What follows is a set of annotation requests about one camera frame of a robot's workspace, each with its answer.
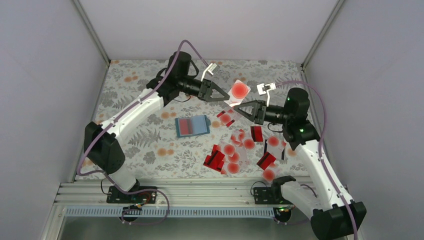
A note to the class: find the aluminium rail frame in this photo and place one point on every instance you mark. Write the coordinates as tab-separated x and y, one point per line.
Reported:
180	192

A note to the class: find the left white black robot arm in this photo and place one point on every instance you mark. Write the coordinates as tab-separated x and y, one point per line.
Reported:
103	141

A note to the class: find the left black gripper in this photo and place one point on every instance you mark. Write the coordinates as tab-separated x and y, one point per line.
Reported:
206	83

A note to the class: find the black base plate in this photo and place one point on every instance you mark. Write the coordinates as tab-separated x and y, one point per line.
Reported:
263	196
114	196

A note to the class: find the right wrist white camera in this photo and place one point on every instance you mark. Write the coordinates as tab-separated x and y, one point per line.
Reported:
264	89

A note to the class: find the dark red striped card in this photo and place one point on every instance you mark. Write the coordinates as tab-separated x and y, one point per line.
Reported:
256	134

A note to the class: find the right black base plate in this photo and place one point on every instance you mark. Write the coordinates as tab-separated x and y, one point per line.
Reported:
263	196

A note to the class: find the red card with stripe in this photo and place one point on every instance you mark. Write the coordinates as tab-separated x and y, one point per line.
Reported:
216	160

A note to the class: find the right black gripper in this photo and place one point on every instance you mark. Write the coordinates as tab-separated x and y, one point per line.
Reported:
257	119

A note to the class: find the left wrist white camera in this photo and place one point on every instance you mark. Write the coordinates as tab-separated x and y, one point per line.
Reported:
210	70

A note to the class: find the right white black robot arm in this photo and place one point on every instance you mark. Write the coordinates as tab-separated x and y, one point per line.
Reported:
333	213

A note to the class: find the floral patterned table mat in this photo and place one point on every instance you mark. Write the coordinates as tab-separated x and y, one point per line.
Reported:
153	150

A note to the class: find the wrist white camera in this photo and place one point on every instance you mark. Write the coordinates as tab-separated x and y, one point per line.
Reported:
264	89
210	70

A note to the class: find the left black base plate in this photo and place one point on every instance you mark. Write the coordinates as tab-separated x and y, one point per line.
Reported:
114	196

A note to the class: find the teal leather card holder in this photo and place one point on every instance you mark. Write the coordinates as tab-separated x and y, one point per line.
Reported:
201	126

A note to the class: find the blue slotted cable duct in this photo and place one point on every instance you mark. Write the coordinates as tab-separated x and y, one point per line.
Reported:
173	212

